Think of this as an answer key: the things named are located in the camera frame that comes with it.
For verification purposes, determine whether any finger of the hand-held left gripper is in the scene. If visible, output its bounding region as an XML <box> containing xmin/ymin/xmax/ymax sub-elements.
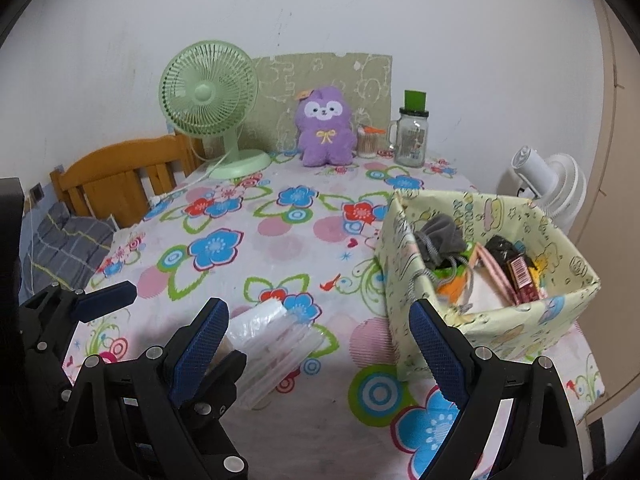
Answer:
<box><xmin>182</xmin><ymin>351</ymin><xmax>249</xmax><ymax>480</ymax></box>
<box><xmin>19</xmin><ymin>281</ymin><xmax>137</xmax><ymax>403</ymax></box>

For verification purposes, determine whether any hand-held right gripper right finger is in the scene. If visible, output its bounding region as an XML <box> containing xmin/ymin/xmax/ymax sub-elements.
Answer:
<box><xmin>409</xmin><ymin>298</ymin><xmax>583</xmax><ymax>480</ymax></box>

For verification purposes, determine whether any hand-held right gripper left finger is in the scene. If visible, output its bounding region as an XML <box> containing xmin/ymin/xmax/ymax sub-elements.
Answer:
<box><xmin>67</xmin><ymin>298</ymin><xmax>230</xmax><ymax>480</ymax></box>

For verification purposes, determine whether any clear plastic packet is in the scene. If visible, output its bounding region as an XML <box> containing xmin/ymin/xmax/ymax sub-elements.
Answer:
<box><xmin>222</xmin><ymin>300</ymin><xmax>322</xmax><ymax>409</ymax></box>

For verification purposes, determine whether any orange green small toy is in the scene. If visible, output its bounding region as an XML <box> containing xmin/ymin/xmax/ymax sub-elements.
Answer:
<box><xmin>432</xmin><ymin>255</ymin><xmax>474</xmax><ymax>305</ymax></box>

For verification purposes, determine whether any yellow cartoon storage box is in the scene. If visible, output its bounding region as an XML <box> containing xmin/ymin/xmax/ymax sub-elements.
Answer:
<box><xmin>374</xmin><ymin>189</ymin><xmax>601</xmax><ymax>382</ymax></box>

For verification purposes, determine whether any pink striped pouch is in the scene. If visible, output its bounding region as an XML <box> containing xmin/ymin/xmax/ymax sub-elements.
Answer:
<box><xmin>472</xmin><ymin>242</ymin><xmax>519</xmax><ymax>307</ymax></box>

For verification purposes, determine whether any red snack bar packet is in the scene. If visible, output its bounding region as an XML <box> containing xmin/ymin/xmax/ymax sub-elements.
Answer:
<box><xmin>505</xmin><ymin>255</ymin><xmax>545</xmax><ymax>304</ymax></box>

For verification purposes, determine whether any grey drawstring pouch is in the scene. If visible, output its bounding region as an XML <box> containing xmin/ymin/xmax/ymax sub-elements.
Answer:
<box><xmin>411</xmin><ymin>213</ymin><xmax>473</xmax><ymax>313</ymax></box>

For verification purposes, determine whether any black snack packet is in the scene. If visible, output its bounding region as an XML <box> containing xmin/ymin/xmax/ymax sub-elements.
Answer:
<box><xmin>484</xmin><ymin>235</ymin><xmax>531</xmax><ymax>267</ymax></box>

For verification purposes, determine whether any grey plaid bedding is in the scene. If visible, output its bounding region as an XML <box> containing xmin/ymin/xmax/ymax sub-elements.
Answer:
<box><xmin>20</xmin><ymin>202</ymin><xmax>117</xmax><ymax>295</ymax></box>

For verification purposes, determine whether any floral tablecloth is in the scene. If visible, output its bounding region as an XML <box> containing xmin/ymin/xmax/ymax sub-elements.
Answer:
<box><xmin>62</xmin><ymin>147</ymin><xmax>607</xmax><ymax>480</ymax></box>

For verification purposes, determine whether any white standing fan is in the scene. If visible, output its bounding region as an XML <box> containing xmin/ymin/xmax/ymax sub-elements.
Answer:
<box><xmin>496</xmin><ymin>146</ymin><xmax>587</xmax><ymax>232</ymax></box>

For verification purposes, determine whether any glass jar mug green lid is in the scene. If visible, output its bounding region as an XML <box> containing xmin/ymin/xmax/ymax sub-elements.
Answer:
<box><xmin>387</xmin><ymin>90</ymin><xmax>431</xmax><ymax>167</ymax></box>

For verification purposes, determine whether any small glass cup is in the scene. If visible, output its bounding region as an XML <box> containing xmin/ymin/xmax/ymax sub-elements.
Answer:
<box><xmin>356</xmin><ymin>124</ymin><xmax>387</xmax><ymax>160</ymax></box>

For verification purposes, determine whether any green desk fan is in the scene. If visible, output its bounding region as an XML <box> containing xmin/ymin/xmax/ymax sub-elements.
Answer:
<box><xmin>159</xmin><ymin>40</ymin><xmax>272</xmax><ymax>180</ymax></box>

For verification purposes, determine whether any beige door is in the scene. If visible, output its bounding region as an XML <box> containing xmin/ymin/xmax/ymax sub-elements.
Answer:
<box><xmin>564</xmin><ymin>0</ymin><xmax>640</xmax><ymax>421</ymax></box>

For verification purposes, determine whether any purple plush toy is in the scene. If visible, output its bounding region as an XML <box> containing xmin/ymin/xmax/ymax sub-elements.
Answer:
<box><xmin>294</xmin><ymin>85</ymin><xmax>357</xmax><ymax>168</ymax></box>

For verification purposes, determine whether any green patterned board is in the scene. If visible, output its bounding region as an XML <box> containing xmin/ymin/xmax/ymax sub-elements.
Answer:
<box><xmin>250</xmin><ymin>51</ymin><xmax>394</xmax><ymax>154</ymax></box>

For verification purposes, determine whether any white fan cable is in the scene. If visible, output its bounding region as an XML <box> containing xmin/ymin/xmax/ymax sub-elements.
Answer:
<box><xmin>149</xmin><ymin>150</ymin><xmax>227</xmax><ymax>207</ymax></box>

